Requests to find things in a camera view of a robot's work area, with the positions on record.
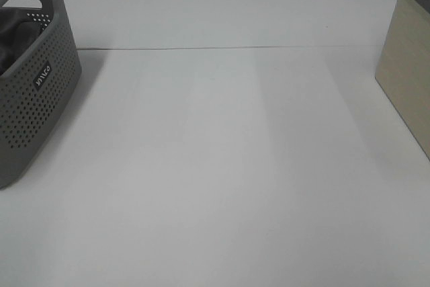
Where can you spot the dark grey towel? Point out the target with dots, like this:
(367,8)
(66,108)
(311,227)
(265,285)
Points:
(21,33)

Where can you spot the grey perforated plastic basket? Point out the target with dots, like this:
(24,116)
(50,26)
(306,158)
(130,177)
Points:
(34,97)

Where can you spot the beige fabric storage box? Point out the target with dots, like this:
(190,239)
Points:
(403,67)

